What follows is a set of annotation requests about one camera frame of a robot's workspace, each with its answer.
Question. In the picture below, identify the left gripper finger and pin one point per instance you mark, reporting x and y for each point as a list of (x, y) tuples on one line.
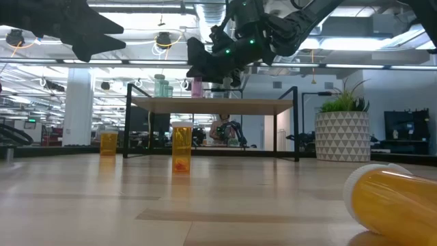
[(94, 22), (88, 44)]

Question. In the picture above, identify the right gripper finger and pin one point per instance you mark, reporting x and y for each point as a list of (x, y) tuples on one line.
[(196, 56), (218, 76)]

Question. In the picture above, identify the pink pill bottle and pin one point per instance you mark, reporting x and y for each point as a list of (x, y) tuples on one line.
[(197, 90)]

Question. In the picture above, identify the green pill bottle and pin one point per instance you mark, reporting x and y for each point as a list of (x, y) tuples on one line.
[(171, 92), (167, 90), (159, 87)]

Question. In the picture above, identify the short orange pill bottle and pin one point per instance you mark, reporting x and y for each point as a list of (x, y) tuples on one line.
[(109, 145)]

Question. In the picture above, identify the large orange pill bottle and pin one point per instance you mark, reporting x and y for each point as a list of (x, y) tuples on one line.
[(392, 205)]

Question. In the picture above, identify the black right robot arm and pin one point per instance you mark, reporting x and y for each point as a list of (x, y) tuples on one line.
[(290, 30)]

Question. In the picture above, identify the black ceiling dome device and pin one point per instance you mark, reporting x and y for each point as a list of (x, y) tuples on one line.
[(14, 38), (164, 39)]

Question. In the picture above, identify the long linear ceiling light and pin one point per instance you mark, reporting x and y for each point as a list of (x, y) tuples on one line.
[(157, 62)]

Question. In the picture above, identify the person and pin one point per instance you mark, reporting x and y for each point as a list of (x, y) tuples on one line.
[(223, 118)]

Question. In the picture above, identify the small hanging ceiling sensor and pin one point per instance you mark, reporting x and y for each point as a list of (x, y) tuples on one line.
[(161, 23)]

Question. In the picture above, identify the black track light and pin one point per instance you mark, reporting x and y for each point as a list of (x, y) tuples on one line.
[(54, 85)]

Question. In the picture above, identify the white building column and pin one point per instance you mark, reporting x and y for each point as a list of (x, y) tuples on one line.
[(78, 102)]

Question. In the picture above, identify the red tool cabinet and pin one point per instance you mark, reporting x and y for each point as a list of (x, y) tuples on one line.
[(54, 136)]

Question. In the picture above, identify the rectangular ceiling light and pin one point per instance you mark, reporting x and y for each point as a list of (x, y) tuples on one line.
[(414, 39), (351, 43)]

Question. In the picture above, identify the potted succulent patterned pot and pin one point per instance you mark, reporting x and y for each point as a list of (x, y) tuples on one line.
[(342, 136)]

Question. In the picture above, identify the dark cabinet with monitor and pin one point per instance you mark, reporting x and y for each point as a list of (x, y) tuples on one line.
[(406, 130)]

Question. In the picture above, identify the wooden shelf black frame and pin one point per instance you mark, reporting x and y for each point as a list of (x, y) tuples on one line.
[(211, 106)]

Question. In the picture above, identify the silver spiral ceiling duct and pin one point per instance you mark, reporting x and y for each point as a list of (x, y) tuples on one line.
[(208, 17)]

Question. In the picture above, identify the wall vent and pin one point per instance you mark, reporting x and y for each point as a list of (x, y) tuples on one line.
[(277, 84), (328, 85)]

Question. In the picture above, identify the black aluminium rig frame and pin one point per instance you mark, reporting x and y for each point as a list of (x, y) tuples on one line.
[(51, 151)]

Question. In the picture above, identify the grey metal post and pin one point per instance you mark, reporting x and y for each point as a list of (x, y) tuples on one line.
[(9, 153)]

